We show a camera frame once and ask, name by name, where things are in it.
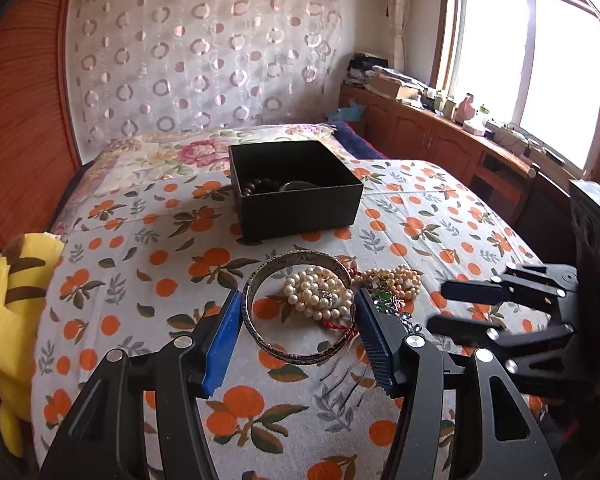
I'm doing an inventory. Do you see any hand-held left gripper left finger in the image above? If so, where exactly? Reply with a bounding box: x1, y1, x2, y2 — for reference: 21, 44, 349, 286
39, 287, 246, 480

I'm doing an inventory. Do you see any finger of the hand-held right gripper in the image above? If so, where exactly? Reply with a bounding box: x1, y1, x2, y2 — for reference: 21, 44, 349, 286
440, 262, 579, 312
426, 314, 577, 362

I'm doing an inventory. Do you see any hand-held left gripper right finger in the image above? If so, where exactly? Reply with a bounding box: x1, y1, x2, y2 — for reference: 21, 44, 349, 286
352, 287, 563, 480

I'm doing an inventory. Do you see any engraved silver bangle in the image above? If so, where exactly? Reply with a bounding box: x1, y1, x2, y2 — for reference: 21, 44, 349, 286
242, 251, 358, 365

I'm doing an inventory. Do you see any red cord bracelet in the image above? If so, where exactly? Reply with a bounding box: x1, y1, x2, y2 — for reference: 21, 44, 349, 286
320, 316, 357, 335

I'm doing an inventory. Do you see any green bead jewelry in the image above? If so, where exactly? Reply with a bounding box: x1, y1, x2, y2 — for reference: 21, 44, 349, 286
372, 287, 406, 317

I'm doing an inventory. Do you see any pink pearl necklace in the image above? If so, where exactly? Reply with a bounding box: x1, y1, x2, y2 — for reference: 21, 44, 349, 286
360, 264, 423, 302

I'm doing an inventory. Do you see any white pearl necklace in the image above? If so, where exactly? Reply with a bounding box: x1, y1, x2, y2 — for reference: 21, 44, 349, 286
282, 266, 355, 322

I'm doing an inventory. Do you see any black jewelry box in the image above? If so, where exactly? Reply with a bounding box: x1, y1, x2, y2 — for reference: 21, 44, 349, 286
228, 140, 365, 242

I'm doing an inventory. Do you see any wooden side cabinet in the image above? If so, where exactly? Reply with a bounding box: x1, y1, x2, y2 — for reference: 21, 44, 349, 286
339, 82, 573, 228

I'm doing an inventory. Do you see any pink vase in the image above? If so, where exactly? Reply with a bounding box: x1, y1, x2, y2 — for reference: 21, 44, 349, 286
455, 94, 477, 122

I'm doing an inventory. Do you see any dark blue blanket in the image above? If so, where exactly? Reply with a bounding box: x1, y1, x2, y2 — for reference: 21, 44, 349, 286
332, 120, 390, 162

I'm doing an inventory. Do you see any floral quilt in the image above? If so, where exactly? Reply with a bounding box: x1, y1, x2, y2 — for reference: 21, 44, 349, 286
50, 122, 342, 233

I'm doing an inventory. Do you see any yellow striped plush toy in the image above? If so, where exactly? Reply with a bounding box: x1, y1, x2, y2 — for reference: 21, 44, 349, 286
0, 231, 66, 458

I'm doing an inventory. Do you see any teal bag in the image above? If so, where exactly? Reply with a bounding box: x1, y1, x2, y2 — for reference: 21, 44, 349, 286
332, 100, 367, 123

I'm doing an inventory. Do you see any cardboard box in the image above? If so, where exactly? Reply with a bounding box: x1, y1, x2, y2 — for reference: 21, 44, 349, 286
367, 74, 422, 102

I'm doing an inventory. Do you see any wood framed window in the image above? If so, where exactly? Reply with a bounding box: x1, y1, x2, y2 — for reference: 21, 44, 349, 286
432, 0, 600, 183

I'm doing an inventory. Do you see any pile of dark clothes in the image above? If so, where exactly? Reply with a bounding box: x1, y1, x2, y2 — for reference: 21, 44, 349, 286
347, 52, 382, 86

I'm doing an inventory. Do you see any sheer circle pattern curtain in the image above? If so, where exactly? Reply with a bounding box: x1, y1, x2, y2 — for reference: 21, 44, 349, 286
70, 0, 344, 163

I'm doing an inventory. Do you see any pale window curtain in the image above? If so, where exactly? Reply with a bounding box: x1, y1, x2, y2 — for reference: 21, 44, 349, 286
380, 0, 414, 75

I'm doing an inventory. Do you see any dark wooden bead bracelet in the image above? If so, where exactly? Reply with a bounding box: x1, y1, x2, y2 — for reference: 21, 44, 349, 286
241, 176, 281, 198

